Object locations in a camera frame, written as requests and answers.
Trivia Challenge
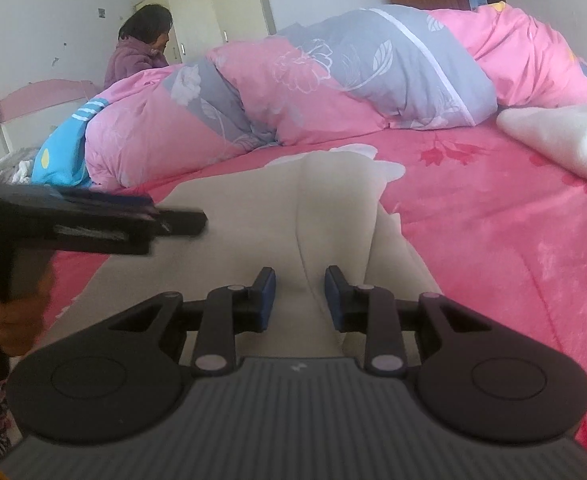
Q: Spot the pile of mixed clothes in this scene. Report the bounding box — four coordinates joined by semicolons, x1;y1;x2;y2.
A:
0;148;40;184

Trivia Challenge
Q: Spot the woman in purple jacket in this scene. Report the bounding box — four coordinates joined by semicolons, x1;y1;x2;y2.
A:
103;3;173;89

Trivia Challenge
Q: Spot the cream wardrobe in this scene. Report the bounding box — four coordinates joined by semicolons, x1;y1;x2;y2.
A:
135;0;276;64

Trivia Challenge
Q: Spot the beige zip hoodie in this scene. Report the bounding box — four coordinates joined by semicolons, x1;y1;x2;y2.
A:
43;148;438;356

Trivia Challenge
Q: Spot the white folded garment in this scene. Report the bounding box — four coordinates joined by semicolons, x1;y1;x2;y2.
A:
496;105;587;181

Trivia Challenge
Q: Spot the operator left hand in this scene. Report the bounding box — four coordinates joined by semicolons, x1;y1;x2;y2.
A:
0;266;55;358

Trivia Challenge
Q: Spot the pink white headboard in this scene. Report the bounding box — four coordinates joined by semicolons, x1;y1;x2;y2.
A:
0;79;100;157

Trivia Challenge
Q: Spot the blue pillow with stripes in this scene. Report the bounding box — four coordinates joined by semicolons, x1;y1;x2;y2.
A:
30;98;108;188

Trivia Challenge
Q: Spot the pink grey floral duvet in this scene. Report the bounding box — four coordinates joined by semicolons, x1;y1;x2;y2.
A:
85;3;587;191

